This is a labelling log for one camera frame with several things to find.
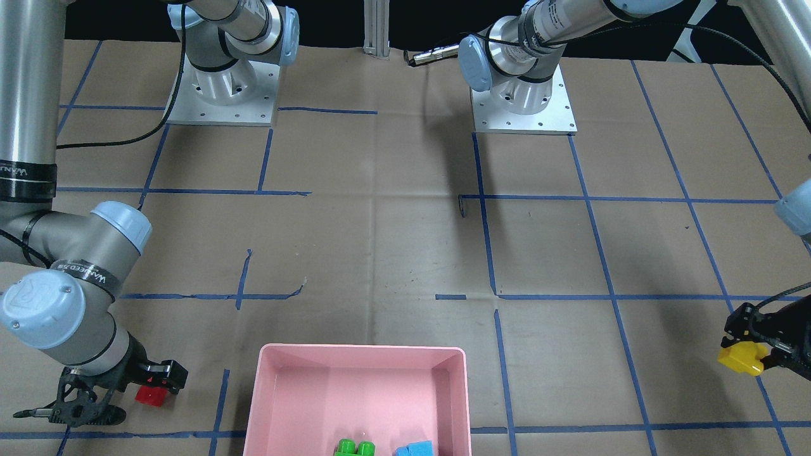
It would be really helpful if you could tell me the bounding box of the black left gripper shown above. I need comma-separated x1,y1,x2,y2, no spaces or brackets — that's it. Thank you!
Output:
724,297,810,380

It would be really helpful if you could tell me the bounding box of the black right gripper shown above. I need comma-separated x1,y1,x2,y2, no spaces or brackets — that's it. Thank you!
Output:
48,336,188,426

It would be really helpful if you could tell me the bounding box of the yellow toy block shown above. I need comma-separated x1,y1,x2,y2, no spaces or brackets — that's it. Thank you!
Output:
717,341,769,376

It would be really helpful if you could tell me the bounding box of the red toy block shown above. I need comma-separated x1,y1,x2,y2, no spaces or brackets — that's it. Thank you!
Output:
134,386,169,408

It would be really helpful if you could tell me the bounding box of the green toy block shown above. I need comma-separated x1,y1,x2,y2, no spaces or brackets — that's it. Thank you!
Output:
333,438,376,456

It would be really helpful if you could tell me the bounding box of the blue toy block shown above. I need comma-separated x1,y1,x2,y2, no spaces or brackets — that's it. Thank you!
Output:
394,441,435,456

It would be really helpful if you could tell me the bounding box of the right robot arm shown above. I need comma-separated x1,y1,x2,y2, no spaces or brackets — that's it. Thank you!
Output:
2,1,300,428

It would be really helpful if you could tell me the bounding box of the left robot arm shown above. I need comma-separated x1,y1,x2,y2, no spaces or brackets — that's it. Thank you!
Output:
457,1,810,378

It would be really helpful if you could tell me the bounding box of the pink plastic box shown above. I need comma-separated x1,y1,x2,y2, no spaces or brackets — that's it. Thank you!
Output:
243,343,472,455

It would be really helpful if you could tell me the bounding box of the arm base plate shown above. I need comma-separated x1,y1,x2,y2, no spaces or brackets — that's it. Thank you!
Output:
167,60,282,127
470,66,578,136

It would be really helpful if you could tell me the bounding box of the aluminium frame post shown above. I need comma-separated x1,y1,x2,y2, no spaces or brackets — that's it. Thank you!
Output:
362,0,390,60

